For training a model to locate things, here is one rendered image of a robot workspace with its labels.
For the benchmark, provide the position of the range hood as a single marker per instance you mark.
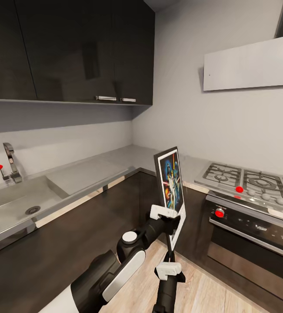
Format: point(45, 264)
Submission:
point(254, 65)

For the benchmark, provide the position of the poster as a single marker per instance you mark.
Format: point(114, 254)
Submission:
point(169, 180)

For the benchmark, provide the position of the burner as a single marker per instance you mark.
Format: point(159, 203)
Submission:
point(254, 184)

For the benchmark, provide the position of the cabinet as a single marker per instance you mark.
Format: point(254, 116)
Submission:
point(89, 51)
point(16, 83)

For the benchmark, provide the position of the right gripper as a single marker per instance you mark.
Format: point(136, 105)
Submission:
point(168, 286)

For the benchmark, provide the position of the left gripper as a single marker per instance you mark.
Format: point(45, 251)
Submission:
point(162, 225)

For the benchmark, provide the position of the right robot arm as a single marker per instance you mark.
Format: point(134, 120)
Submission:
point(169, 273)

